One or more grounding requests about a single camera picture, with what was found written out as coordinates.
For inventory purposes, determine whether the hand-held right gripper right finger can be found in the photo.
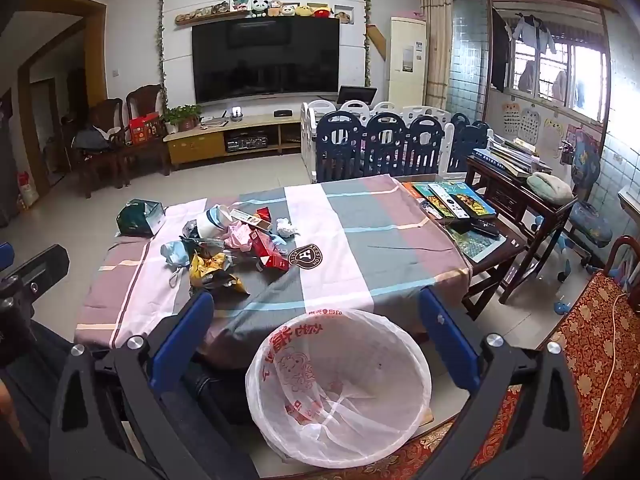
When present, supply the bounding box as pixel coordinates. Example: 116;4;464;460
415;287;586;480

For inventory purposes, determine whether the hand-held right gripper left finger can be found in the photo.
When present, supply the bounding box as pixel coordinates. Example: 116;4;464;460
48;290;261;480

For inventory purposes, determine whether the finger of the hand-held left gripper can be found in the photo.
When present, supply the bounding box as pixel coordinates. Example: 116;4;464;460
9;244;71;307

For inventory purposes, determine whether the blue quilted cloth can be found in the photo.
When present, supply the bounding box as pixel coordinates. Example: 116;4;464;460
160;239;201;288

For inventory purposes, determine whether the pink plastic bag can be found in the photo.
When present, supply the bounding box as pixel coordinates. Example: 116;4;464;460
224;222;257;252

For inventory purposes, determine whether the trash bin with white bag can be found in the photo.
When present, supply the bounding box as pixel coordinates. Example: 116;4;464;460
245;309;433;463

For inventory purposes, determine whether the yellow snack packet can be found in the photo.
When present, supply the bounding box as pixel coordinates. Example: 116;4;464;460
189;252;249;296

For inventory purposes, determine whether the red and white sack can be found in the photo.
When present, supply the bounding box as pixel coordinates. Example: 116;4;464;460
17;171;40;209

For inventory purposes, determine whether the black plastic bag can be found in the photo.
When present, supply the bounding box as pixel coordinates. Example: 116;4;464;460
181;219;226;261

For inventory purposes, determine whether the dark green bag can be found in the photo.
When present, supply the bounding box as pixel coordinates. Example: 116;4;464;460
116;200;153;238

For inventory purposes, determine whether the green puzzle board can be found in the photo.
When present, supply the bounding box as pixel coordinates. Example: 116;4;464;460
446;220;507;264

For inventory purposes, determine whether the white paper cup blue stripe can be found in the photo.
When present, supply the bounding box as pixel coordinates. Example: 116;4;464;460
196;207;233;239

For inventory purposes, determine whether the red carton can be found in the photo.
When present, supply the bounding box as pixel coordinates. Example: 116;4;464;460
250;231;291;273

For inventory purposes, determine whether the teal and white box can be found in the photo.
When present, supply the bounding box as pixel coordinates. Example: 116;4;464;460
144;202;166;237

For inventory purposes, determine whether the plaid tablecloth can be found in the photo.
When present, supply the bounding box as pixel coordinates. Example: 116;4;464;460
74;175;473;361

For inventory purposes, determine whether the white medicine box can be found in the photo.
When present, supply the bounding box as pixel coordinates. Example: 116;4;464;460
230;208;274;234

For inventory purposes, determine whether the row of picture books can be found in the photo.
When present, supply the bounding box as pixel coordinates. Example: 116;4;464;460
402;180;497;222

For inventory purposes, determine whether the white remote control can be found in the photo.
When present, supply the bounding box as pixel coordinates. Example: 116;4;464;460
428;183;459;212

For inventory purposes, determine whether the dark wooden side table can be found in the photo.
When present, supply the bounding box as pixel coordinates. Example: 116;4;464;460
465;155;579;306

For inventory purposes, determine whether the dark wooden armchair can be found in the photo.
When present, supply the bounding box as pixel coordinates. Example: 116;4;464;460
124;84;172;177
61;97;127;199

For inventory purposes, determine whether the red gift box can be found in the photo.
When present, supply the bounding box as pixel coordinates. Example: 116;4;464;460
129;114;166;146

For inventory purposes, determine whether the wooden television cabinet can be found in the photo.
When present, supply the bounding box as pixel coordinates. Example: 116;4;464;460
164;112;303;170

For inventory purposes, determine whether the grey green cushion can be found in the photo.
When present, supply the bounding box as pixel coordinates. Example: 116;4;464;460
527;172;575;206

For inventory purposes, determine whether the blue child chair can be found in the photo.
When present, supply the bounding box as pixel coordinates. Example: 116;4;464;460
556;129;614;282

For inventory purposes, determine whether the stack of books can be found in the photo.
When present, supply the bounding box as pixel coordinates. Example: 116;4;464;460
472;135;554;179

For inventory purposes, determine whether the black audio receiver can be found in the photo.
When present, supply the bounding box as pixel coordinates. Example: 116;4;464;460
225;132;269;154

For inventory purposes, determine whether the potted green plant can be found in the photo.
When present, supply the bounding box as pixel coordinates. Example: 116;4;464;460
163;104;204;134

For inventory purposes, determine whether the navy and white playpen fence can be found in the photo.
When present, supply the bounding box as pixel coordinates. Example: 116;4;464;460
300;100;493;184

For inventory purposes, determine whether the ivy garland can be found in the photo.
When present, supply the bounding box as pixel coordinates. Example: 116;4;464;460
157;0;169;117
363;0;372;89

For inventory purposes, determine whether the black laptop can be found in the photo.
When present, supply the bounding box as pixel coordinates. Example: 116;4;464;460
336;86;378;108

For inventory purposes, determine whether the large black television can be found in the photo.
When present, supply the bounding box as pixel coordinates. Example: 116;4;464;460
191;17;341;106

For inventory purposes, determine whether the cream standing air conditioner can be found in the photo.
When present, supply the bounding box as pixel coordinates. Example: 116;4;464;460
387;16;428;106

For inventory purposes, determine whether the barred window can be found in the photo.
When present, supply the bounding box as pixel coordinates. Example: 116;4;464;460
510;35;609;122

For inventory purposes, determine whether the dark hanging garment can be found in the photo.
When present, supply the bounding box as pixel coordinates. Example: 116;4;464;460
490;7;514;94

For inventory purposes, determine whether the row of wooden ornaments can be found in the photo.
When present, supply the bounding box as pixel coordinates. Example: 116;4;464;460
177;3;231;22

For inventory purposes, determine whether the beige curtain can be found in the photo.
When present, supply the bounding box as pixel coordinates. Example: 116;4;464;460
419;0;454;109

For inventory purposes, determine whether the blue and white jacket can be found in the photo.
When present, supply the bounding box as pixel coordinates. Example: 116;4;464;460
512;15;557;54

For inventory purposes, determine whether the white cable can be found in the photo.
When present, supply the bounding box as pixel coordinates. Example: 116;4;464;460
581;290;627;457

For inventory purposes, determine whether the wall chart poster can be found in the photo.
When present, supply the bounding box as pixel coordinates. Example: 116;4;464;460
542;117;566;156
520;105;542;144
500;102;521;136

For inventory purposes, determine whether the wooden wall shelf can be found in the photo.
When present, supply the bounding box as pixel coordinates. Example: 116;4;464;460
175;7;336;26

